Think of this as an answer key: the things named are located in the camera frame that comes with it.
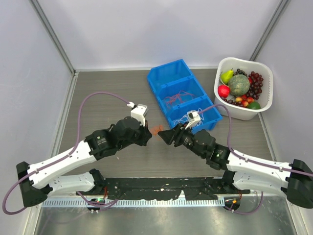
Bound perforated cable duct strip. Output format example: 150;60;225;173
42;198;225;208

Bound green lime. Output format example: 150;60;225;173
247;101;261;110

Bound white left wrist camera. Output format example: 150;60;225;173
127;102;148;126

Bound blue three-compartment bin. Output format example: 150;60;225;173
147;59;213;128

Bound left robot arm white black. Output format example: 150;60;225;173
16;117;152;208

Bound green melon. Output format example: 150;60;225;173
228;74;250;96

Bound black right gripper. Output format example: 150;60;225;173
158;121;206;159

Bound red yellow cherries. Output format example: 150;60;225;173
234;95;255;108

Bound dark red grape bunch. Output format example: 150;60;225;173
246;71;264;100

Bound red apple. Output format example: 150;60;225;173
218;85;230;98

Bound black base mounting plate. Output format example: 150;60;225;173
76;177;250;201

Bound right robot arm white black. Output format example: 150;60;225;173
158;124;313;209

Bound green yellow pear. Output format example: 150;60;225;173
220;70;234;85

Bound white fruit basket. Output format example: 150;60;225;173
214;57;273;120

